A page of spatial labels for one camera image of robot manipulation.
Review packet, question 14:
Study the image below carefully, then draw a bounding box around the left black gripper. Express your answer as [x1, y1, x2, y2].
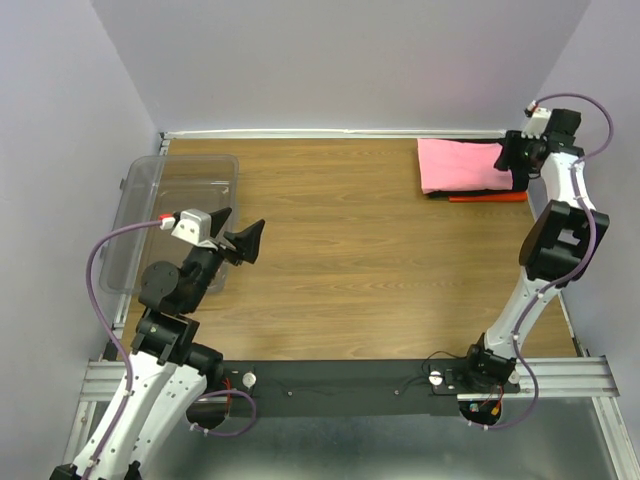
[182, 206, 266, 312]

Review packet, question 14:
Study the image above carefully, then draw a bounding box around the pink t shirt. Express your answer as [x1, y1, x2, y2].
[417, 138, 515, 195]

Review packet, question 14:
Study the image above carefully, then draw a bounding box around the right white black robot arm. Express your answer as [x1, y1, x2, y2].
[459, 102, 610, 392]

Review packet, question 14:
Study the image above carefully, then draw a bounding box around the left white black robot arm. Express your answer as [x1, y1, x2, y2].
[51, 207, 265, 479]

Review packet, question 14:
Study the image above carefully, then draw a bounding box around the folded black t shirt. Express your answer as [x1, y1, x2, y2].
[424, 137, 530, 200]

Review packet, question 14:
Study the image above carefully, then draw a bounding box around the folded orange t shirt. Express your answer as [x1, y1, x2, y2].
[448, 192, 528, 203]

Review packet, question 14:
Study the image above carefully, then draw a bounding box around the clear plastic bin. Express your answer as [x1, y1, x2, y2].
[99, 155, 239, 295]

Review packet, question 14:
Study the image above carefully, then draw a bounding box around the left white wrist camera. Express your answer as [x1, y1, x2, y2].
[158, 209, 218, 250]

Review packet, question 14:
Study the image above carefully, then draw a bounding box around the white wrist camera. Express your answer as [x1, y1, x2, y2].
[521, 100, 551, 139]
[158, 209, 218, 250]

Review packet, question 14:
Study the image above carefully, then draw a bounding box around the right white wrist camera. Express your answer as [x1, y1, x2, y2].
[521, 100, 551, 139]

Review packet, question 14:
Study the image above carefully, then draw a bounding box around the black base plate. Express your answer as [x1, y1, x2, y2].
[217, 356, 520, 421]

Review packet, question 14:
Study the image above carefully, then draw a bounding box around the aluminium frame rail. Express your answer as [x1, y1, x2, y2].
[57, 354, 640, 480]

